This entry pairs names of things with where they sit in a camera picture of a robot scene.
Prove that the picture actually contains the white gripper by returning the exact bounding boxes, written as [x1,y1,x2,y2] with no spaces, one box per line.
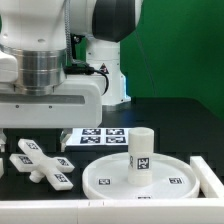
[0,75,103,153]

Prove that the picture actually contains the white round table top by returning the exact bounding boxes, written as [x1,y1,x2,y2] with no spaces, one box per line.
[82,153,200,200]

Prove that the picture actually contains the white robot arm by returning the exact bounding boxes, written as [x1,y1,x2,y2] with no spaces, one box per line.
[0,0,144,152]

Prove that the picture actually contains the white marker tag sheet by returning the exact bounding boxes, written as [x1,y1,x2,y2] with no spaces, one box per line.
[66,128,129,146]

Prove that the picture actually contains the small white block left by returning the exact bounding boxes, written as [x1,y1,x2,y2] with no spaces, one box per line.
[0,158,4,179]

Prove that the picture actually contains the white L-shaped frame border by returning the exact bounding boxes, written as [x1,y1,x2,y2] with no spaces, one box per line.
[0,157,224,224]

